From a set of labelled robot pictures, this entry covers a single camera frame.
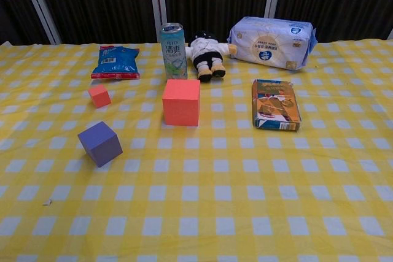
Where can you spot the small orange foam cube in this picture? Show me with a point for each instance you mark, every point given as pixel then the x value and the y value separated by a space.
pixel 99 96

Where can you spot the purple foam cube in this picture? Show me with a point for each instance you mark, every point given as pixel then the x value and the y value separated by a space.
pixel 101 145

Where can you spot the large orange foam cube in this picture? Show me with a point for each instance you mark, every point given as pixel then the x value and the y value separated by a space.
pixel 181 105

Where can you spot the black white plush doll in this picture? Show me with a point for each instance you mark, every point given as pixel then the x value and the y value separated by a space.
pixel 206 50

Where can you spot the light blue drink can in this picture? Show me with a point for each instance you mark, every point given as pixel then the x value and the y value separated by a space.
pixel 174 53

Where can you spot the yellow checked tablecloth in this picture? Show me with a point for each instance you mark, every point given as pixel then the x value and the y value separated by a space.
pixel 196 182

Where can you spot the orange biscuit box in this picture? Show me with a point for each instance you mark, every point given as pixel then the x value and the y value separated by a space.
pixel 274 105

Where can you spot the blue snack bag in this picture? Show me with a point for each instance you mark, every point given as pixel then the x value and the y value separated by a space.
pixel 116 64

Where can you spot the pale blue tissue pack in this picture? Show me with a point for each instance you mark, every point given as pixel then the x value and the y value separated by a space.
pixel 270 44

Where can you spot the small white paper scrap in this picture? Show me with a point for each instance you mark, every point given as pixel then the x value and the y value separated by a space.
pixel 47 202

